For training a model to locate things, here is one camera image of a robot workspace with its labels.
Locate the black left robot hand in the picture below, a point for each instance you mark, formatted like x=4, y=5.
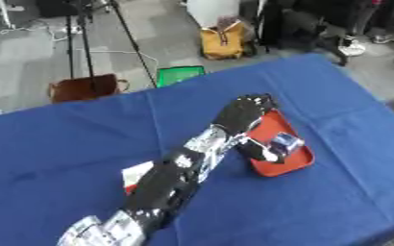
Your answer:
x=241, y=112

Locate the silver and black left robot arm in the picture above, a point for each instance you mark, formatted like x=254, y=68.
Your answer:
x=167, y=182

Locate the black tripod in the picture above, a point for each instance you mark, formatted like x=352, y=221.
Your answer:
x=87, y=48

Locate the yellow bag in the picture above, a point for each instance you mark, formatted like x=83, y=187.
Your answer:
x=221, y=41

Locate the red plastic tray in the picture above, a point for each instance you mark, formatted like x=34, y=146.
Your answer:
x=273, y=128

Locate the person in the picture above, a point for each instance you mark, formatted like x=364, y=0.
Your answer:
x=312, y=19
x=388, y=37

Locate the green box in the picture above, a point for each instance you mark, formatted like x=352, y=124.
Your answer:
x=178, y=74

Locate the brown bag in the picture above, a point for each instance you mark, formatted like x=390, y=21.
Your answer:
x=80, y=88

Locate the white and red packet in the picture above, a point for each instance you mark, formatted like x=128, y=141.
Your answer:
x=134, y=174

